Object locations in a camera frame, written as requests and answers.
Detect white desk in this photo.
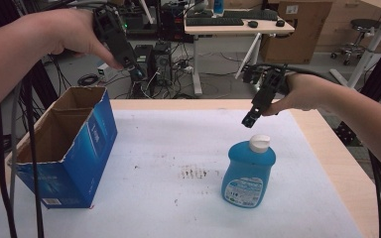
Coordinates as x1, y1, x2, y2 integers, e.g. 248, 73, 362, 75
183, 15, 296, 97

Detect white table mat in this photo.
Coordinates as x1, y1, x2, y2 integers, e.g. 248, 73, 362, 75
0, 108, 365, 238

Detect large brown cardboard box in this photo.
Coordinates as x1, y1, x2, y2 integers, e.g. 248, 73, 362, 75
259, 0, 333, 65

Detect blue cardboard box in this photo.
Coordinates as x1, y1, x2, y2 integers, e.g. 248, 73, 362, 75
7, 85, 119, 210

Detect light wooden desk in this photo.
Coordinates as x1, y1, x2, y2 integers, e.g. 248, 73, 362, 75
328, 0, 381, 91

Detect black keyboard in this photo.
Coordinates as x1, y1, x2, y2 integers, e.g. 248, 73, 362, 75
222, 9, 280, 22
185, 17, 246, 28

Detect black equipment rack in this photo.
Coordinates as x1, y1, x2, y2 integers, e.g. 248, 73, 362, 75
118, 0, 194, 45

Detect thick black gripper cable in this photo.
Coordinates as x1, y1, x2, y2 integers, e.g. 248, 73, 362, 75
248, 62, 340, 84

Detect blue bottle with white cap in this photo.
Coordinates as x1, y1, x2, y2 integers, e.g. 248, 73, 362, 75
220, 134, 277, 209

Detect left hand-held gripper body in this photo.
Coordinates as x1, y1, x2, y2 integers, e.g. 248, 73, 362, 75
92, 4, 140, 71

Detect small blue bottle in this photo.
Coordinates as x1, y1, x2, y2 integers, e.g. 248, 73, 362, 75
212, 0, 225, 16

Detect black round stool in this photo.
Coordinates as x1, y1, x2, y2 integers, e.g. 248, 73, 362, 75
329, 18, 381, 66

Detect person's right hand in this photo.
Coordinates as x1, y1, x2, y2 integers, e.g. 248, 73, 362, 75
262, 72, 327, 117

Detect black computer tower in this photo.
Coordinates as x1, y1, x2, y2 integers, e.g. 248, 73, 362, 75
133, 44, 155, 83
152, 43, 174, 87

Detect person's left hand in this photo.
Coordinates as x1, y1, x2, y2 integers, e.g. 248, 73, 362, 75
23, 8, 125, 70

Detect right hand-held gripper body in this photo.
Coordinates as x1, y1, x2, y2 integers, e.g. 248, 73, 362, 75
242, 64, 291, 115

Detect small white box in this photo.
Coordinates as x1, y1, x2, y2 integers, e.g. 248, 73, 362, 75
96, 62, 114, 81

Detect grey cable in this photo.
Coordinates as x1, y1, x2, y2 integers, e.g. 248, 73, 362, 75
9, 82, 23, 212

